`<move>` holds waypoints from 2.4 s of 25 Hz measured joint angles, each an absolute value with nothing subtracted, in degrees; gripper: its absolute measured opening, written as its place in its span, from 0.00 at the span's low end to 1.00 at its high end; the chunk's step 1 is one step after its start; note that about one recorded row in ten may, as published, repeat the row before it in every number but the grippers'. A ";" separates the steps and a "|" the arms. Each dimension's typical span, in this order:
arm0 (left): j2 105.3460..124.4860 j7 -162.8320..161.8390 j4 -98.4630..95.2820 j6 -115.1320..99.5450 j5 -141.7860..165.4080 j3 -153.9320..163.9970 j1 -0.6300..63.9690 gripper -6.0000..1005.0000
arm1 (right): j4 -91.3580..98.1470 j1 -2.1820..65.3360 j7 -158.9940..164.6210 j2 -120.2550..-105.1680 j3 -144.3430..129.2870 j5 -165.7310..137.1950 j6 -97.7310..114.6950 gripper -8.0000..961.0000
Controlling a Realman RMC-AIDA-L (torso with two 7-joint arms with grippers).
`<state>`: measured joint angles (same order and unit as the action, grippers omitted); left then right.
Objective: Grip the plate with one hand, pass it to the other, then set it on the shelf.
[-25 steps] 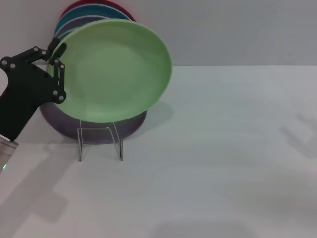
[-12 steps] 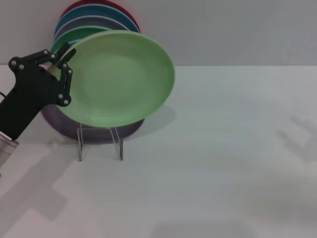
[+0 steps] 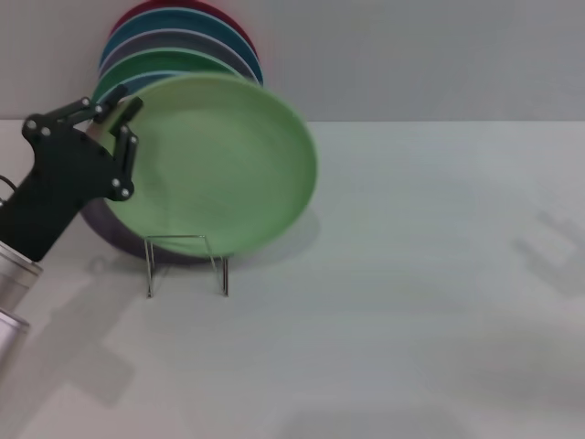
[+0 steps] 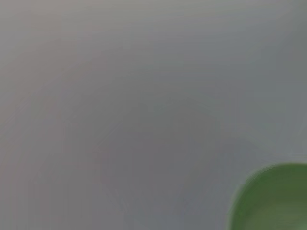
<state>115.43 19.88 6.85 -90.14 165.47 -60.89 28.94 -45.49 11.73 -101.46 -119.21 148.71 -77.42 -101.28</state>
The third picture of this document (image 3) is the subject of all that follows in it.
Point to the lilac plate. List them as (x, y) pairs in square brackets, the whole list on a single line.
[(123, 240)]

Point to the grey purple plate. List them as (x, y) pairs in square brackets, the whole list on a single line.
[(155, 40)]

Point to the light blue plate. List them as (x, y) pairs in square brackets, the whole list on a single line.
[(137, 80)]

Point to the light green plate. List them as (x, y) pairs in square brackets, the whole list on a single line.
[(219, 160)]

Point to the clear acrylic plate rack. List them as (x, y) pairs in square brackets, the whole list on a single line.
[(224, 274)]

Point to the teal plate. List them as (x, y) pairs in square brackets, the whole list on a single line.
[(173, 20)]

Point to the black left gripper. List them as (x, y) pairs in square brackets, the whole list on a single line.
[(59, 192)]

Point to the dark green plate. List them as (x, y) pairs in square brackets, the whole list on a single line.
[(151, 61)]

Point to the crimson plate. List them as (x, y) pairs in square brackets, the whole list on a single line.
[(130, 14)]

